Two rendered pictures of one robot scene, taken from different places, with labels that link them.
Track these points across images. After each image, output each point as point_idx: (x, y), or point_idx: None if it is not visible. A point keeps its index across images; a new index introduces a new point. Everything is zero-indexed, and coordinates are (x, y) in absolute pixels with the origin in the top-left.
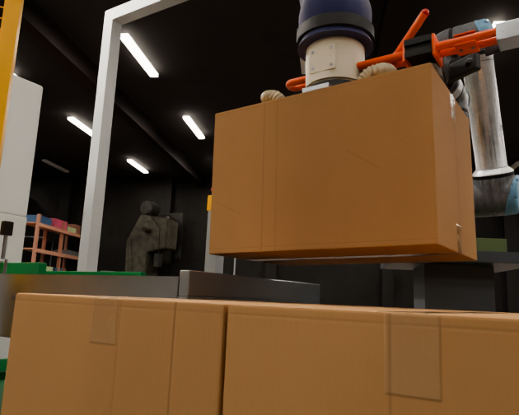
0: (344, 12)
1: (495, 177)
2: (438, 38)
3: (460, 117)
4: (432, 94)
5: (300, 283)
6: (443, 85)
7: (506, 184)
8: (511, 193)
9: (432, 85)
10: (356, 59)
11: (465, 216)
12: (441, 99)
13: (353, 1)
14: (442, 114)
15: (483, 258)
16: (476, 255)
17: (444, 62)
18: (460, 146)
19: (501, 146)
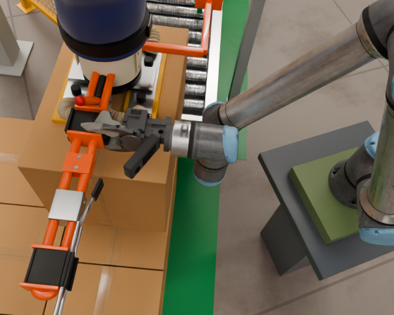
0: (60, 30)
1: (361, 207)
2: (383, 15)
3: (124, 184)
4: (25, 179)
5: (181, 119)
6: (58, 173)
7: (367, 221)
8: (360, 230)
9: (24, 175)
10: (91, 69)
11: (129, 219)
12: (54, 179)
13: (64, 21)
14: (57, 185)
15: (293, 226)
16: (162, 231)
17: (122, 141)
18: (117, 195)
19: (384, 199)
